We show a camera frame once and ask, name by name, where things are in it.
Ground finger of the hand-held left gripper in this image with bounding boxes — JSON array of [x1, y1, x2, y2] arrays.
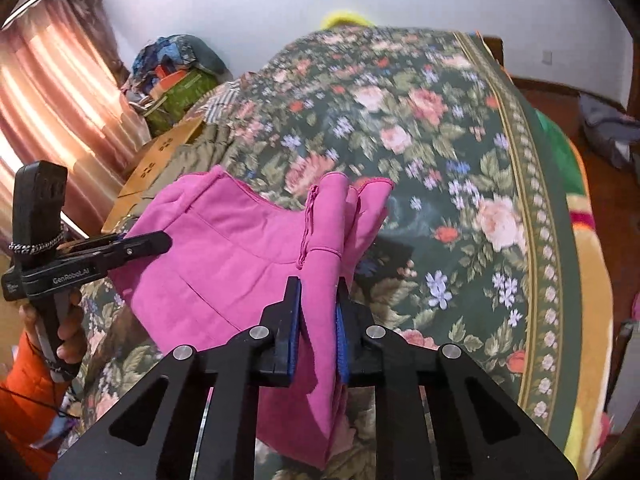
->
[[101, 230, 174, 271]]

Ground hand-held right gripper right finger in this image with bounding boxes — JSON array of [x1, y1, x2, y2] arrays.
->
[[334, 277, 577, 480]]

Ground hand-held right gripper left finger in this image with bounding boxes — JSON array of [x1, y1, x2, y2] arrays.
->
[[49, 277, 304, 480]]

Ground pink pants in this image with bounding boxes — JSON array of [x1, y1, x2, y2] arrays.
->
[[107, 165, 394, 472]]

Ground person's left forearm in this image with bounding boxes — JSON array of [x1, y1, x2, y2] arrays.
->
[[0, 332, 76, 480]]

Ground person's left hand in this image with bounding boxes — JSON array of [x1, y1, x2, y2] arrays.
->
[[18, 291, 91, 362]]

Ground wooden lap table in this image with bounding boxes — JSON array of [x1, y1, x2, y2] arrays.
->
[[102, 119, 206, 234]]

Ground olive brown cloth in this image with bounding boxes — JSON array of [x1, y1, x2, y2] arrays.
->
[[164, 122, 262, 197]]

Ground green fabric bag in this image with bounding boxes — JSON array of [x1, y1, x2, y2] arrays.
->
[[144, 69, 221, 131]]

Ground striped blanket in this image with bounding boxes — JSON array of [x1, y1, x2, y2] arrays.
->
[[199, 77, 256, 124]]

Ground orange box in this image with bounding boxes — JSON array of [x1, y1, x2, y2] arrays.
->
[[149, 64, 184, 87]]

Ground pink curtain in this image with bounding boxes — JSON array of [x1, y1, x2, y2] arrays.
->
[[0, 0, 152, 242]]

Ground pile of clothes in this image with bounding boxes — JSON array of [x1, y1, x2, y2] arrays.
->
[[122, 34, 229, 107]]

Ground floral blanket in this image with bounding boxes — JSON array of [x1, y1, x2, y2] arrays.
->
[[75, 27, 587, 480]]

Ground orange green blanket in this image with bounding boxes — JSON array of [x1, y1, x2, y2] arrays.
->
[[532, 107, 619, 467]]

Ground yellow foam tube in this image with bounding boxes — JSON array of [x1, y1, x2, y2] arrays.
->
[[319, 8, 376, 30]]

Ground grey bag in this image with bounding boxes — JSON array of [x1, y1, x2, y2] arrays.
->
[[579, 93, 640, 172]]

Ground wooden bed frame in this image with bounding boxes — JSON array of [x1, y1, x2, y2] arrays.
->
[[474, 33, 506, 69]]

